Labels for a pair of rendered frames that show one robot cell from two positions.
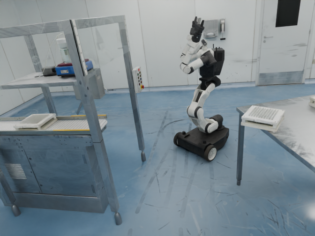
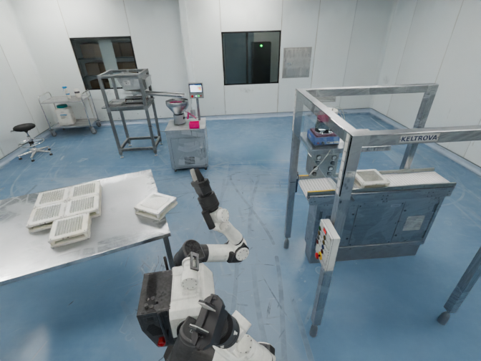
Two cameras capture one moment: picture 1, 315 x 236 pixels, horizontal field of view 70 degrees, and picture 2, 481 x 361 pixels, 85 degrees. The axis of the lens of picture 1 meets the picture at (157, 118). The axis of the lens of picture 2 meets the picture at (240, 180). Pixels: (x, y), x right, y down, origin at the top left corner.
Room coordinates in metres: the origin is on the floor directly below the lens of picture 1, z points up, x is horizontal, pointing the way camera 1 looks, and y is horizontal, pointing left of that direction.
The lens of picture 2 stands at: (3.42, -0.64, 2.19)
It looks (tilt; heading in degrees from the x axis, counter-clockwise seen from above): 31 degrees down; 163
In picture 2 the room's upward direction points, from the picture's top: 2 degrees counter-clockwise
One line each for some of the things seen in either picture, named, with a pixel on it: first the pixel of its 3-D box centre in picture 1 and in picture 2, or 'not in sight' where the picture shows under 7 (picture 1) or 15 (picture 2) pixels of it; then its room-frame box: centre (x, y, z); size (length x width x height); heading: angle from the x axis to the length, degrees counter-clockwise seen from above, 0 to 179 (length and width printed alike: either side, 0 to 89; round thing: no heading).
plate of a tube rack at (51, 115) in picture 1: (35, 120); (368, 177); (1.83, 1.06, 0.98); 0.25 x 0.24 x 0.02; 167
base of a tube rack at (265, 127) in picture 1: (262, 120); (157, 207); (1.51, -0.79, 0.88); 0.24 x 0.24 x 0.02; 49
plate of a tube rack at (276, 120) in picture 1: (263, 114); (155, 203); (1.51, -0.79, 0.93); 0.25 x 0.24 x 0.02; 139
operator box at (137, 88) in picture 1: (137, 79); (327, 245); (2.49, 0.17, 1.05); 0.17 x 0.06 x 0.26; 167
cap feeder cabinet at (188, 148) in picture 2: not in sight; (189, 145); (-0.91, -0.23, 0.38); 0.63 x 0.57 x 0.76; 77
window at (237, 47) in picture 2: not in sight; (251, 59); (-3.09, 1.72, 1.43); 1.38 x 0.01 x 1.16; 77
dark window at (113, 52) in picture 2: not in sight; (107, 64); (-3.84, -1.56, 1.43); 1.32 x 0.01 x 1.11; 77
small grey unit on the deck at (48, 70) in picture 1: (50, 70); not in sight; (1.81, 0.79, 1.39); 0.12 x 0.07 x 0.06; 77
